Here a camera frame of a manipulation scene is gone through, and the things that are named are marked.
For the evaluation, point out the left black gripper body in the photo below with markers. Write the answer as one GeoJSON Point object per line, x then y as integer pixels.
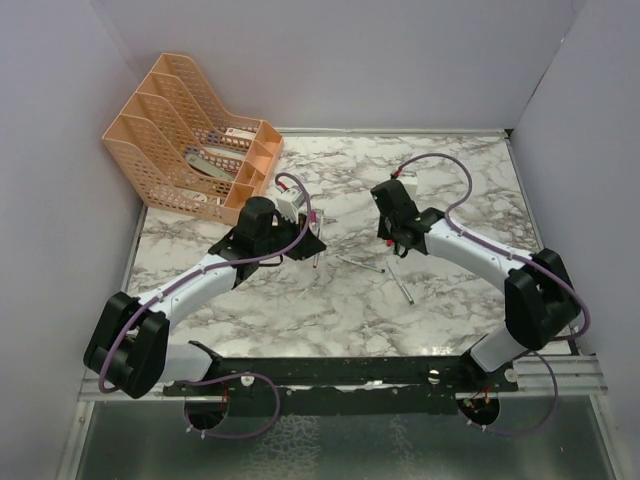
{"type": "Point", "coordinates": [298, 252]}

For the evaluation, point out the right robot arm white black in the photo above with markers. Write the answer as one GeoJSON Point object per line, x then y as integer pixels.
{"type": "Point", "coordinates": [538, 305]}

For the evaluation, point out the white pen blue end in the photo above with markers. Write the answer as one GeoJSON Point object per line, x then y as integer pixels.
{"type": "Point", "coordinates": [361, 264]}

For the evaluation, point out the white pen green end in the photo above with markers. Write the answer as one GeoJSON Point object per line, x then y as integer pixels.
{"type": "Point", "coordinates": [399, 282]}

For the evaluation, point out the white pen red end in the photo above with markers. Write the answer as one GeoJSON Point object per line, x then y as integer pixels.
{"type": "Point", "coordinates": [317, 255]}

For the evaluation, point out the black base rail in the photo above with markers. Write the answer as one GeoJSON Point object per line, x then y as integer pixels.
{"type": "Point", "coordinates": [341, 386]}

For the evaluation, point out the grey stapler in organizer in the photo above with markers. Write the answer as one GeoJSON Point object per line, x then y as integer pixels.
{"type": "Point", "coordinates": [207, 168]}

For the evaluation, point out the white card in organizer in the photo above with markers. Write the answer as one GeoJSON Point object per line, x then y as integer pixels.
{"type": "Point", "coordinates": [239, 133]}

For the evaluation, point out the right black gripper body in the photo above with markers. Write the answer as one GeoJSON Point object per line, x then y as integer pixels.
{"type": "Point", "coordinates": [386, 229]}

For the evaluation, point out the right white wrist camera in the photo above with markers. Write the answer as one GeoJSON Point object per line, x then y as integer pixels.
{"type": "Point", "coordinates": [410, 183]}

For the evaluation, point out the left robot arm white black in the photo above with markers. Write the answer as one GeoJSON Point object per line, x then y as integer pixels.
{"type": "Point", "coordinates": [129, 348]}

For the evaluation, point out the orange mesh file organizer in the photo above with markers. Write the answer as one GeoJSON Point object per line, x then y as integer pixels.
{"type": "Point", "coordinates": [184, 152]}

